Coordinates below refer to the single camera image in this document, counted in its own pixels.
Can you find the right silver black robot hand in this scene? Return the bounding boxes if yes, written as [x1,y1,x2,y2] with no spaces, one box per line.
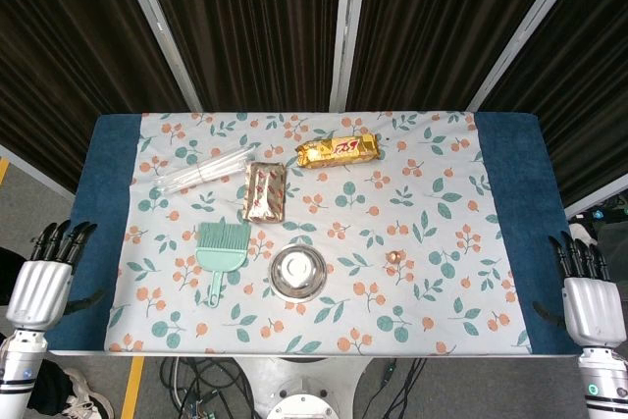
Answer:
[533,231,627,350]

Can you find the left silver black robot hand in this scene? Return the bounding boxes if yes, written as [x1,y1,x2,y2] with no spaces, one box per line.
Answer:
[5,221,107,332]

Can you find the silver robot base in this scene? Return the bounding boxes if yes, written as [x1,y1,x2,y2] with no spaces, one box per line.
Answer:
[234,354,375,419]

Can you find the white black sneaker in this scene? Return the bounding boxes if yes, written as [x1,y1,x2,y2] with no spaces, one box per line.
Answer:
[59,367,117,419]

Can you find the blue table cover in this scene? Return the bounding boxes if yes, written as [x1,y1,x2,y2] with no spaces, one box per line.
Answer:
[46,112,584,356]

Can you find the green plastic brush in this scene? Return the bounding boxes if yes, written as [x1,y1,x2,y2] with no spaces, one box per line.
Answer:
[194,221,253,310]

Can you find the bundle of clear straws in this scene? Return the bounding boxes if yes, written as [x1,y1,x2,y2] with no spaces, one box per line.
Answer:
[151,146,260,193]

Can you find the golden foil packet red prints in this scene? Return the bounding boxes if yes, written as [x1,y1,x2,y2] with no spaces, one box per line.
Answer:
[241,160,288,225]

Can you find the stainless steel bowl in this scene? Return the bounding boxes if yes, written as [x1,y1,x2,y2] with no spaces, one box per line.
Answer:
[267,242,328,303]

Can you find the floral printed tablecloth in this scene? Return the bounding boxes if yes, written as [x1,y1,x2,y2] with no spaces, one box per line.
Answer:
[105,111,535,356]

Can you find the golden biscuit pack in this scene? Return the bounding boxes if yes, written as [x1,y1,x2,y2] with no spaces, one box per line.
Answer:
[293,132,383,171]

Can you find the dark pleated curtain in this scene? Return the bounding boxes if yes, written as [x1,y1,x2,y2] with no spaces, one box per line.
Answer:
[0,0,628,209]

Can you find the black cable tangle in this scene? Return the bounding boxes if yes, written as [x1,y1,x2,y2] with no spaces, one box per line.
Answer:
[157,355,429,419]

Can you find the white frame post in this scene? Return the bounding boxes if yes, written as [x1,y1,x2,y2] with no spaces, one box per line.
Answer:
[112,0,203,113]
[467,0,602,112]
[327,0,370,113]

